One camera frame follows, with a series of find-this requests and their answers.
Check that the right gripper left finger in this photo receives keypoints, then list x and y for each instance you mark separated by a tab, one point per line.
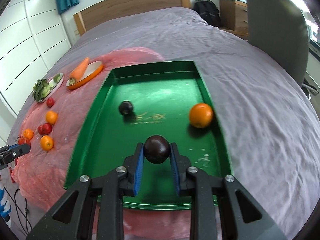
134	166

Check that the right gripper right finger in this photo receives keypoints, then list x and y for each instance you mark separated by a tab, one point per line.
179	165

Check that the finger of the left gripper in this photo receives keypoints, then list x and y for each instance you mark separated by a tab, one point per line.
14	151

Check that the red apple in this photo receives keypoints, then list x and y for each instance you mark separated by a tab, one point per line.
45	129
50	102
23	140

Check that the small orange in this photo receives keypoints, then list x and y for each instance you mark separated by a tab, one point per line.
28	133

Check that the large orange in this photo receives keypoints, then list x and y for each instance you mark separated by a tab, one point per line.
201	115

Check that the pink plastic sheet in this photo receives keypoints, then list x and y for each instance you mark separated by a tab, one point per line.
41	174

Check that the small dark plum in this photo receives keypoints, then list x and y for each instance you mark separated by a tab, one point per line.
125	108

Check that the green metal tray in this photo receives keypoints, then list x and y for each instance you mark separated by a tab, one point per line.
162	94

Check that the bok choy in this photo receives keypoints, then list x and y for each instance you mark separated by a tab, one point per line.
41	89

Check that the patterned white plate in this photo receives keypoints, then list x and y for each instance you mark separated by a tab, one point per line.
54	86

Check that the small green vegetable piece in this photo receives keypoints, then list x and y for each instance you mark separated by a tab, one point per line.
57	77

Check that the grey bed cover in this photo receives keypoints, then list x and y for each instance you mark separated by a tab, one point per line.
270	127

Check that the orange rimmed white plate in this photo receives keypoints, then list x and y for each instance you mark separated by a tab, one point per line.
93	69

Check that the carrot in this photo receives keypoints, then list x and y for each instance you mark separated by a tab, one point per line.
78	72

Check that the white wardrobe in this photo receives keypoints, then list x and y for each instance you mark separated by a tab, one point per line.
33	39

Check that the black backpack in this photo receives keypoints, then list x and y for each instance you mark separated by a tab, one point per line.
208	11

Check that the wooden drawer cabinet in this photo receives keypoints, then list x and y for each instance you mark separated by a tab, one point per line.
234	18

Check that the wooden headboard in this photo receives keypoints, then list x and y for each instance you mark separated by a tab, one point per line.
106	10

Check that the grey office chair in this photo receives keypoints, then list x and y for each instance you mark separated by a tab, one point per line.
278	28

